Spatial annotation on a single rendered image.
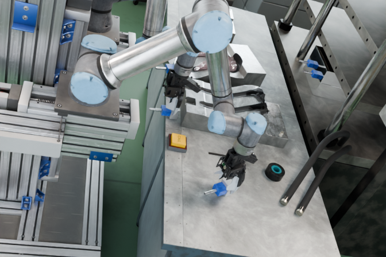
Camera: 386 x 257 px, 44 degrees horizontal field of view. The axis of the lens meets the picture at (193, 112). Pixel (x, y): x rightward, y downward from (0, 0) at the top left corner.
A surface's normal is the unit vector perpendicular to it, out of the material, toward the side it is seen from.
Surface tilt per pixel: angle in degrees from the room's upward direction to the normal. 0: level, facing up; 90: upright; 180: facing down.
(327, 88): 90
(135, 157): 0
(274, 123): 0
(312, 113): 0
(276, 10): 90
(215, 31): 85
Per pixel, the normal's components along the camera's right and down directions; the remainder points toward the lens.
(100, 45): 0.29, -0.82
